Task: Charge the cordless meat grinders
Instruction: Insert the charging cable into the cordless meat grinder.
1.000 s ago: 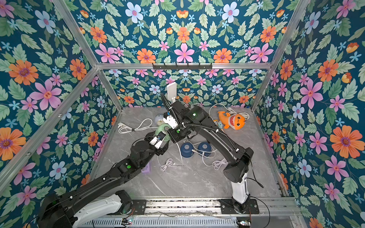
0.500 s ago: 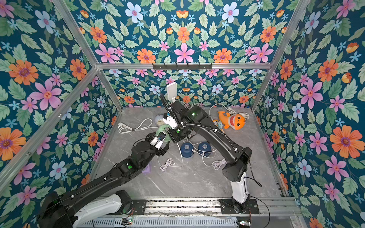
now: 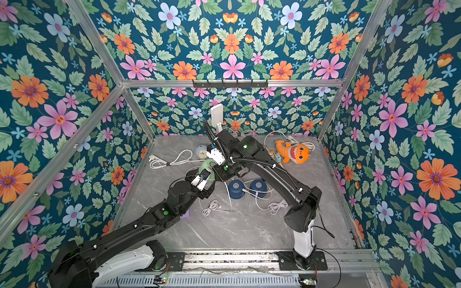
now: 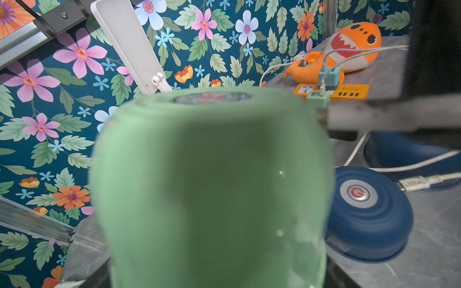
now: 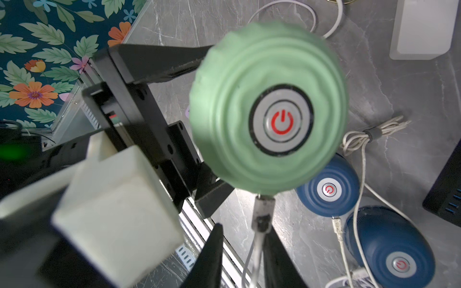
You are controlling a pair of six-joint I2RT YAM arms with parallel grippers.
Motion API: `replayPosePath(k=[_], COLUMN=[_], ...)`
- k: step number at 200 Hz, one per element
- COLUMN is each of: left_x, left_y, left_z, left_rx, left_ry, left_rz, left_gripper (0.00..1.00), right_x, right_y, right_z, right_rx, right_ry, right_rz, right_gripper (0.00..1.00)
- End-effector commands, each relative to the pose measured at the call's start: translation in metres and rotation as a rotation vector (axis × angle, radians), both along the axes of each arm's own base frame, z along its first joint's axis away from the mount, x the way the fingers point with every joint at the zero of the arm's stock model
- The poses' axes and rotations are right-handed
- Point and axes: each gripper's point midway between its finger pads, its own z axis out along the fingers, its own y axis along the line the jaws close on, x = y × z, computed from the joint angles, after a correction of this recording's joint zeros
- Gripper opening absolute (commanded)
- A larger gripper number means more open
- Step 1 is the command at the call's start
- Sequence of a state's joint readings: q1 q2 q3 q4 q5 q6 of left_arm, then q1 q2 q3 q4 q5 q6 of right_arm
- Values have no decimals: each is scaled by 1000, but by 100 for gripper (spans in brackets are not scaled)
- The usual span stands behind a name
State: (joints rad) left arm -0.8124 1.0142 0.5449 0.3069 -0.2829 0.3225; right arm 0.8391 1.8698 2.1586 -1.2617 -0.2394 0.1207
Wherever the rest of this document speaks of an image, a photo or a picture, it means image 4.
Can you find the dark blue meat grinder front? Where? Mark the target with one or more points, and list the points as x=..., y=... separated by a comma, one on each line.
x=391, y=150

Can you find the teal USB charger adapter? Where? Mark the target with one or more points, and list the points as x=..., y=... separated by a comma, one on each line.
x=330, y=78

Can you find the black wall hook rail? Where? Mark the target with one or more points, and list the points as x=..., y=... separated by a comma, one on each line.
x=61, y=18

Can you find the green cordless meat grinder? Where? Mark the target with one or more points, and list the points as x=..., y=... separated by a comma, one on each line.
x=214, y=188

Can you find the green USB charger adapter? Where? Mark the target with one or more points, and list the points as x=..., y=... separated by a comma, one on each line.
x=318, y=99

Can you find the orange shark plush toy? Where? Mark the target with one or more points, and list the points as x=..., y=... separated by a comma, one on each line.
x=345, y=43

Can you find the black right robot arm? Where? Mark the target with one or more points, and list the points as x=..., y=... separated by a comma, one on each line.
x=429, y=106

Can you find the orange power strip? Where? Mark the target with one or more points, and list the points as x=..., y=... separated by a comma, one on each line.
x=343, y=92

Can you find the dark blue meat grinder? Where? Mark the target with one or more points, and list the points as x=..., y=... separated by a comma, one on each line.
x=391, y=150
x=371, y=218

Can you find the white folding desk lamp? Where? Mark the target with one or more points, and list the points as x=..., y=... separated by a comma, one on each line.
x=120, y=24

